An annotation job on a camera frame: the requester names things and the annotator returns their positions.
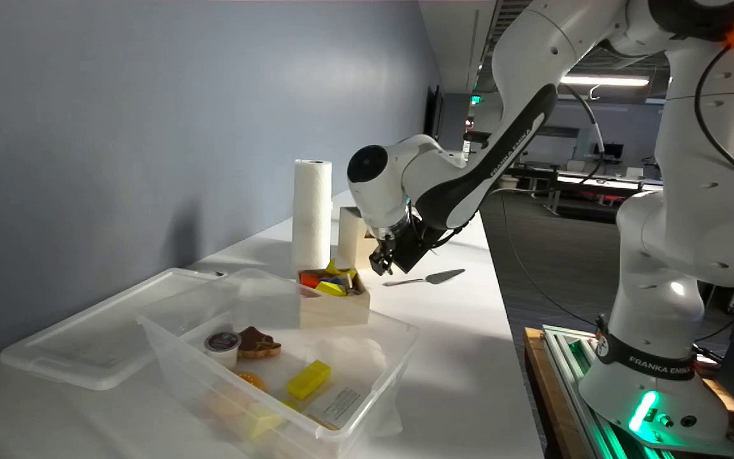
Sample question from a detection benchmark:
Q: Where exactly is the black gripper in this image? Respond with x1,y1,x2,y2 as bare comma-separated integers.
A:
368,216,453,281

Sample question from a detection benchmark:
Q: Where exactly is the white paper towel roll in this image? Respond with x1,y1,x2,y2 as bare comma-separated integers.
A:
288,156,337,275

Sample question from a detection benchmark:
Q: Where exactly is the yellow rectangular block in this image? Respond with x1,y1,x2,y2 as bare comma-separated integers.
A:
283,357,337,406

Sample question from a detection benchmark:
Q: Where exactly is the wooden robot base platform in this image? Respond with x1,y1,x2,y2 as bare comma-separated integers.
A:
523,321,734,459

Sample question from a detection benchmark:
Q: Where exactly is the brown toy piece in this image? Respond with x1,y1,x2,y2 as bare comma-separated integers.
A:
233,323,286,363

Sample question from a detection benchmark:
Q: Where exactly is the clear plastic container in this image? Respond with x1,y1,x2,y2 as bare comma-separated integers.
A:
134,283,421,450

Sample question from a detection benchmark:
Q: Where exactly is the dark round disc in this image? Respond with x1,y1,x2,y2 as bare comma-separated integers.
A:
200,328,242,357

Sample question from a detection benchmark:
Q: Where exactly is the clear plastic lid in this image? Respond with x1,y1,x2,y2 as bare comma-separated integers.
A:
0,265,245,395

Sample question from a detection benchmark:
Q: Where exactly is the wooden shape sorter box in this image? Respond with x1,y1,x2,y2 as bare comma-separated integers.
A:
337,204,382,270

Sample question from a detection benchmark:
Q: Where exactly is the silver cake knife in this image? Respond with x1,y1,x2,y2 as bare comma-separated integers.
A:
380,265,469,289

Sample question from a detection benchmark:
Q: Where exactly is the background desk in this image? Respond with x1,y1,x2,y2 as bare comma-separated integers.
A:
515,138,667,223

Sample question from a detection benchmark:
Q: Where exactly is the ceiling light strip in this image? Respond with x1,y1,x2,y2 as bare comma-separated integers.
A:
558,70,653,89

